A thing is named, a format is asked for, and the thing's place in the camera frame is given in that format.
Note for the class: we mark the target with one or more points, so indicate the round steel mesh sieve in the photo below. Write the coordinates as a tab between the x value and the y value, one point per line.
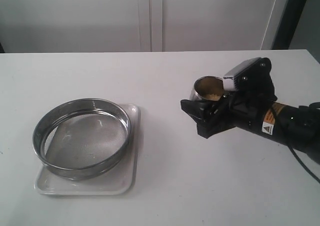
83	138

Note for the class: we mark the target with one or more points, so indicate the small stainless steel cup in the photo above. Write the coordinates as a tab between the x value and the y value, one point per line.
206	85

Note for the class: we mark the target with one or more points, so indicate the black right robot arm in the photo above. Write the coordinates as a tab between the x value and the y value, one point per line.
296	127

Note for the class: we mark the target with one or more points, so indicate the yellow white grain pile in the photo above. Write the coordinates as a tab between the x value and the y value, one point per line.
212	97

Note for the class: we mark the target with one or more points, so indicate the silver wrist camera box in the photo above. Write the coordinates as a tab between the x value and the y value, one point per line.
231	78

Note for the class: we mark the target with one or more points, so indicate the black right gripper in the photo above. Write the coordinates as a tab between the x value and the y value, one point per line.
235	108

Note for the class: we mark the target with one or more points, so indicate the white rectangular plastic tray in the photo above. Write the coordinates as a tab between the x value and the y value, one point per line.
116	181

